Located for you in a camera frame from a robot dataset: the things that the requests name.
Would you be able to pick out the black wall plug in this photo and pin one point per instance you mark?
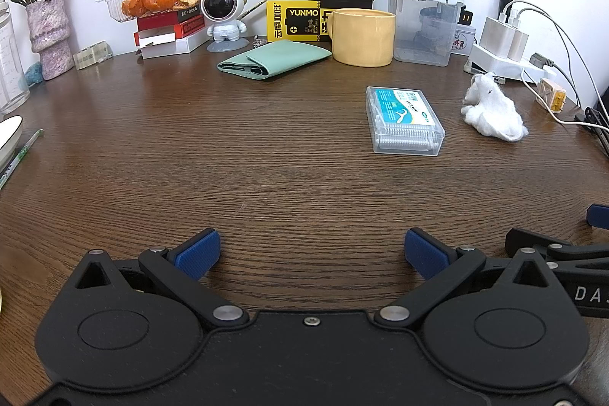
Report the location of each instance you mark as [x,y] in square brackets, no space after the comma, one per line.
[506,5]

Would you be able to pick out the black and yellow box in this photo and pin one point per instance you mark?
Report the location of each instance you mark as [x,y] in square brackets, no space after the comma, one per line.
[295,18]

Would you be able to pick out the black clip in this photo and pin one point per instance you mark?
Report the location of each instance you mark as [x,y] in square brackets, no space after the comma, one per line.
[594,120]

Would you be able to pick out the large white charger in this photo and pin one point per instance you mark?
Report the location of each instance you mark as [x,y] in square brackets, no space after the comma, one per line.
[495,35]

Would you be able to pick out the clear glass jar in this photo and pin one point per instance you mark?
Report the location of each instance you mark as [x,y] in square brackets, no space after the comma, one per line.
[12,68]

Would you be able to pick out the clear floss pick box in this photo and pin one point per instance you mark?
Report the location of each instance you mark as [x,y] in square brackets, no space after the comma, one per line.
[404,120]

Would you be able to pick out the green cloth pouch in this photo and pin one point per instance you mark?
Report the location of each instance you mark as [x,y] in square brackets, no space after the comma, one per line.
[280,59]

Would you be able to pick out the clear plastic container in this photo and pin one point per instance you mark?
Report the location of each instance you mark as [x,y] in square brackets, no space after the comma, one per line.
[423,39]

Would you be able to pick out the small printed tin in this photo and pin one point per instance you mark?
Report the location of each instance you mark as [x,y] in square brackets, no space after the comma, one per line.
[464,42]

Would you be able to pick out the white power strip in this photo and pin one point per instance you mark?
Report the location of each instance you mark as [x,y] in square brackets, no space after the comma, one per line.
[495,63]

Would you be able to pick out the yellow and white plug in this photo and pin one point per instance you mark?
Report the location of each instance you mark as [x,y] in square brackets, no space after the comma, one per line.
[552,97]

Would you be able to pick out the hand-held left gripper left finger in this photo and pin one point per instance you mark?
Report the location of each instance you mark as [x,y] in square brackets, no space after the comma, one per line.
[197,254]

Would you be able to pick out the white flat box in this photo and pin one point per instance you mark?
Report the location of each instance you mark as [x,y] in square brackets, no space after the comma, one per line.
[185,44]

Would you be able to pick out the white astronaut figure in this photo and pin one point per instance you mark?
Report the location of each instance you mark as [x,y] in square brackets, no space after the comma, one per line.
[221,4]

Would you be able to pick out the red flat box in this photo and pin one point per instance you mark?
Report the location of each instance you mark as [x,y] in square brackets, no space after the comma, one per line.
[190,25]

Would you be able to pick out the white plate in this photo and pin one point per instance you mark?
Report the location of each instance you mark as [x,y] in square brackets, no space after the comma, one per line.
[7,139]

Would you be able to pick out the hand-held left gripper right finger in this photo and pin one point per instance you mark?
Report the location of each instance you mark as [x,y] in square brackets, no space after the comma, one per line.
[426,254]

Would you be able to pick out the pink speckled vase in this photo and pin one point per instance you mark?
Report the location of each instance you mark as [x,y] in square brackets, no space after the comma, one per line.
[47,35]

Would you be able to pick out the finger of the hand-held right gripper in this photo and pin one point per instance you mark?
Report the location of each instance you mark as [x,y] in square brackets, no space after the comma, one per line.
[523,239]
[599,215]

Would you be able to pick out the blue stone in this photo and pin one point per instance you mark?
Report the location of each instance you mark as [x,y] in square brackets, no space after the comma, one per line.
[33,74]

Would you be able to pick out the small white charger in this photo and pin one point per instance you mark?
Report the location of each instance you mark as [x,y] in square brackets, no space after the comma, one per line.
[518,44]

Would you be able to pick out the yellow cup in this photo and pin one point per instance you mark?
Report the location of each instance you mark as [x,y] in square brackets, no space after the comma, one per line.
[364,37]

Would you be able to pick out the green slender stick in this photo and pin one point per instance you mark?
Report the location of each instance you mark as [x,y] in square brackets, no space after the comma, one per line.
[21,154]

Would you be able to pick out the white cotton wad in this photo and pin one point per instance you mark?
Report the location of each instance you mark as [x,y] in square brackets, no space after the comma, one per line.
[495,113]

